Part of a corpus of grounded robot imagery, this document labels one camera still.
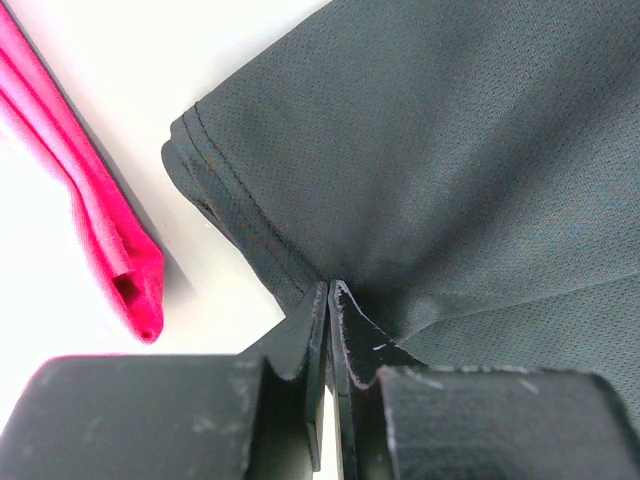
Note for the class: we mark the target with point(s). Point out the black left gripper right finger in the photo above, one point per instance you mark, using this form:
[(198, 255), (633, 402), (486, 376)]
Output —
[(397, 418)]

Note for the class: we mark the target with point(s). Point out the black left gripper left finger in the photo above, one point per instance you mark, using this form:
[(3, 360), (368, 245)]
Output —
[(254, 415)]

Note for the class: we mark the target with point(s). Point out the black t shirt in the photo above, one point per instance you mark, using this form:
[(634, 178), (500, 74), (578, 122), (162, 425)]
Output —
[(469, 170)]

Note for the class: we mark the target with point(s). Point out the folded pink t shirt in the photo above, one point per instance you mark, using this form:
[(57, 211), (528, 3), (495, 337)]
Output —
[(126, 262)]

